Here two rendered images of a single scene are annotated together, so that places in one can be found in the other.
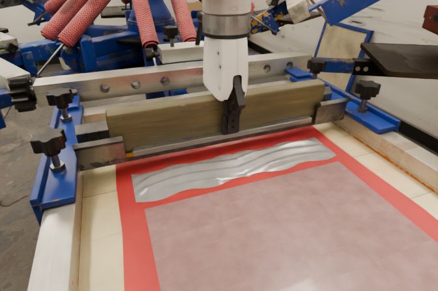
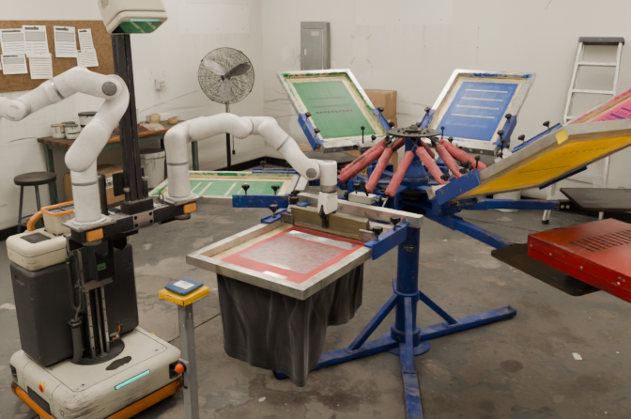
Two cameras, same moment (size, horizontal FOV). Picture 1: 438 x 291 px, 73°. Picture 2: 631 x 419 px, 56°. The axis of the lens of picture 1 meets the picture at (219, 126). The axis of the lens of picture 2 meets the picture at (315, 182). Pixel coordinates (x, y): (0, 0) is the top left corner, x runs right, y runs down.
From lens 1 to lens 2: 239 cm
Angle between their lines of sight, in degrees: 52
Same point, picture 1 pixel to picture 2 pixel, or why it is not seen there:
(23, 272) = not seen: hidden behind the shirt
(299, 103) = (355, 227)
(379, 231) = (315, 258)
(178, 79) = (347, 209)
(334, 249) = (300, 255)
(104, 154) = (287, 219)
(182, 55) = (357, 198)
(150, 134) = (301, 218)
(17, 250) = not seen: hidden behind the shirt
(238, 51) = (322, 196)
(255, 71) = (384, 217)
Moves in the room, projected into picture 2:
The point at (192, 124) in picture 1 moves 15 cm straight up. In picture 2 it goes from (315, 220) to (315, 188)
